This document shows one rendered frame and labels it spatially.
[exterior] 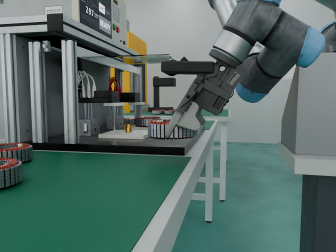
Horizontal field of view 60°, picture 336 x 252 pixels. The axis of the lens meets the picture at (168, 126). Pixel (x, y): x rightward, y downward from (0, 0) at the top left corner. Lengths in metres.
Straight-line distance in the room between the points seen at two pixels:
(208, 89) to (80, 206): 0.35
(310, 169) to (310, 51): 0.29
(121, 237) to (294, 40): 0.49
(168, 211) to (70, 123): 0.51
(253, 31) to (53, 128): 0.72
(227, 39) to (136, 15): 6.22
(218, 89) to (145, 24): 6.13
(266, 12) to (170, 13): 6.02
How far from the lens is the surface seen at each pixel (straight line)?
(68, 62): 0.84
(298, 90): 0.83
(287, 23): 0.64
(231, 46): 0.61
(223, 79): 0.63
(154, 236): 0.33
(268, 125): 6.32
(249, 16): 0.63
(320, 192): 0.89
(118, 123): 1.23
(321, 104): 0.84
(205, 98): 0.62
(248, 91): 0.72
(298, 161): 0.78
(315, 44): 0.65
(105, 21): 1.18
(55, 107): 1.07
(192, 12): 6.55
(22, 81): 0.94
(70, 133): 0.84
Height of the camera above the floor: 0.89
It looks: 5 degrees down
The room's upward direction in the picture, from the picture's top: straight up
